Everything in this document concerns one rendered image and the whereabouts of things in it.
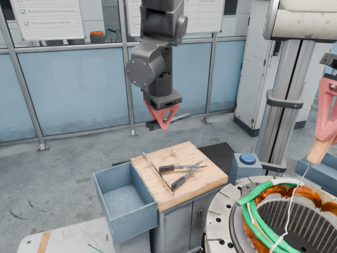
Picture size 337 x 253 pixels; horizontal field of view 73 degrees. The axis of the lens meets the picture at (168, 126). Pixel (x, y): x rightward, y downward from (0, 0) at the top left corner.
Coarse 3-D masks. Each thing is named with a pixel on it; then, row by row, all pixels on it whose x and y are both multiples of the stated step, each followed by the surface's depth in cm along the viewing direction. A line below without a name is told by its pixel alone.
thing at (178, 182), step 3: (183, 177) 54; (177, 180) 53; (180, 180) 53; (183, 180) 54; (174, 183) 52; (177, 183) 53; (180, 183) 54; (171, 186) 53; (174, 186) 52; (177, 186) 53; (174, 189) 53
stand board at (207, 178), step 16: (192, 144) 72; (144, 160) 65; (160, 160) 65; (176, 160) 65; (192, 160) 65; (208, 160) 65; (144, 176) 59; (176, 176) 59; (208, 176) 59; (224, 176) 59; (160, 192) 54; (176, 192) 54; (192, 192) 54; (160, 208) 51
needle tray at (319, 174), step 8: (304, 160) 68; (328, 160) 68; (336, 160) 66; (296, 168) 66; (304, 168) 64; (312, 168) 62; (320, 168) 68; (328, 168) 68; (336, 168) 67; (304, 176) 65; (312, 176) 63; (320, 176) 61; (328, 176) 59; (336, 176) 65; (320, 184) 62; (328, 184) 60; (336, 184) 58; (328, 192) 62; (336, 192) 59
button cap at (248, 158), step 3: (243, 156) 70; (246, 156) 70; (249, 156) 70; (252, 156) 70; (243, 159) 69; (246, 159) 68; (249, 159) 68; (252, 159) 68; (246, 162) 68; (249, 162) 68; (252, 162) 68
